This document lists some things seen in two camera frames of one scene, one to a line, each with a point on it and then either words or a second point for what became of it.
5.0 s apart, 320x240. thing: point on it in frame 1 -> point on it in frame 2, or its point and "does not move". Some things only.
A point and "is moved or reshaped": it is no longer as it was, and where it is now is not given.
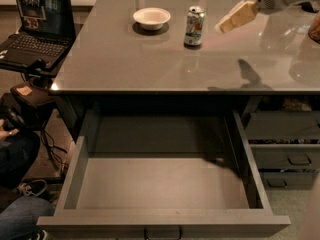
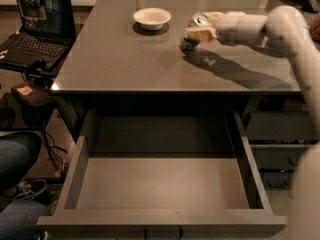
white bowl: x=152 y=18 does not move
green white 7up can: x=194 y=29 is moved or reshaped
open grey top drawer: x=162 y=175 does not move
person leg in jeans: x=17 y=152 does not move
